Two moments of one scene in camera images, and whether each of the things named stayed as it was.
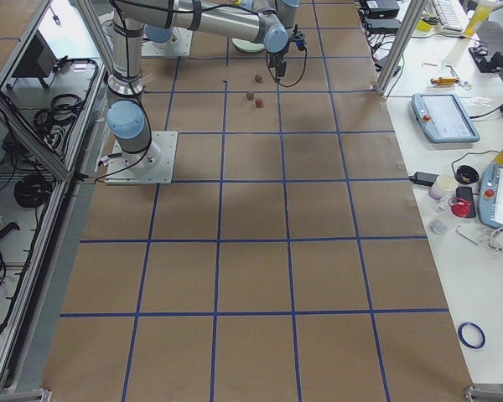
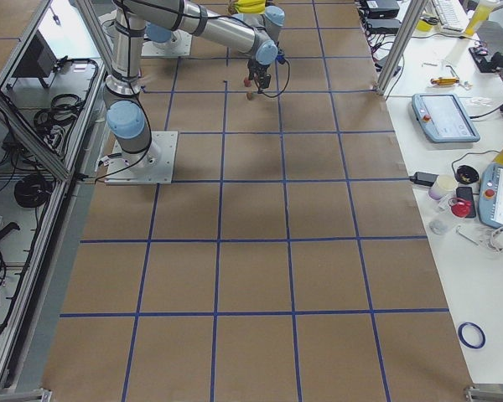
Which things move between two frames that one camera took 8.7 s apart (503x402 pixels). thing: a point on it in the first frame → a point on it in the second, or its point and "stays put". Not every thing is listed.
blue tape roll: x=463 y=339 stays put
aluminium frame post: x=401 y=47 stays put
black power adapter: x=424 y=178 stays put
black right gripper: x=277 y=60 → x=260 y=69
